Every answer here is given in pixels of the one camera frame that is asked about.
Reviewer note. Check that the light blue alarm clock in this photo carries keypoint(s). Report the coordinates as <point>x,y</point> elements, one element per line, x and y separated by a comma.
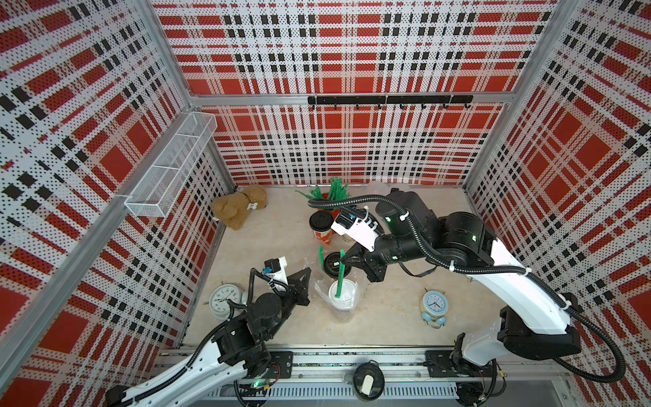
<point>433,309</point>

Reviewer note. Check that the red straw holder cup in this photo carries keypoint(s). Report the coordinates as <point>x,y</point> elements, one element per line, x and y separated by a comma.
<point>334,212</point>

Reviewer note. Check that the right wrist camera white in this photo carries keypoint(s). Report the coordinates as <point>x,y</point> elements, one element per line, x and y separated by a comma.
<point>363,228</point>

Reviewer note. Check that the green straws bundle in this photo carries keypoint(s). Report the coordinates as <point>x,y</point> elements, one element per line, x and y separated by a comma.
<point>336,191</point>

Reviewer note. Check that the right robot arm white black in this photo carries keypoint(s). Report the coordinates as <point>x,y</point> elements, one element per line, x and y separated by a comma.
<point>536,323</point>

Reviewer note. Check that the white alarm clock left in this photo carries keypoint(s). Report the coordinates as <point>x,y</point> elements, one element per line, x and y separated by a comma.
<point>218,299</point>

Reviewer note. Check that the white wire mesh basket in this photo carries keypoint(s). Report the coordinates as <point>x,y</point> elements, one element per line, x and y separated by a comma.
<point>183,145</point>

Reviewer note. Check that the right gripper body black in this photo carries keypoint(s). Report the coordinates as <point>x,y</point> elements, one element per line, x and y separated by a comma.
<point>389,250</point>

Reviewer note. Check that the black lid red cup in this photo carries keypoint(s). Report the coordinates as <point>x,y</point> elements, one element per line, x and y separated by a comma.
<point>332,264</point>
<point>321,224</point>

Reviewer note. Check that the black hook rail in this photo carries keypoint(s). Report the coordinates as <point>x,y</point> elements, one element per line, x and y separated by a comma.
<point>445,100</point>

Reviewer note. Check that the single green straw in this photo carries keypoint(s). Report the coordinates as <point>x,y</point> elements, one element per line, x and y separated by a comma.
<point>341,274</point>

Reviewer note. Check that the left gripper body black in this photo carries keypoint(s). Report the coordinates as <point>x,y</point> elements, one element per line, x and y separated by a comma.
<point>287,304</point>

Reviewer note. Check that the white lid milk tea cup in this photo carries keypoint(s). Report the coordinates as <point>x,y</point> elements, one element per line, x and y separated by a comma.
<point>343,308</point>

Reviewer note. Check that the clear plastic carrier bag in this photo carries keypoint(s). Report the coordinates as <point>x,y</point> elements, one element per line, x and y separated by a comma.
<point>324,282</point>

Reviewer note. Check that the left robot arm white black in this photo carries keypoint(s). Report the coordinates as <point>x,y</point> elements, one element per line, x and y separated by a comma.
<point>228,353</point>

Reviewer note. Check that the brown teddy bear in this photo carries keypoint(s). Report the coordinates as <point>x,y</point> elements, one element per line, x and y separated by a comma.
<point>234,209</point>

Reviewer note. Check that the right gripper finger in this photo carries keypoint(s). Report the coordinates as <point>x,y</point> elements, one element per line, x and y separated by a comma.
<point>374,273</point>
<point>355,255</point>

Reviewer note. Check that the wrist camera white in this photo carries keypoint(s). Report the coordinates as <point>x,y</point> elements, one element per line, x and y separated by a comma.
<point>275,269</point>
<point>363,228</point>

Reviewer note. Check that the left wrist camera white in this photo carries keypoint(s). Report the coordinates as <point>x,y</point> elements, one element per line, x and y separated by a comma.
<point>275,269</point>

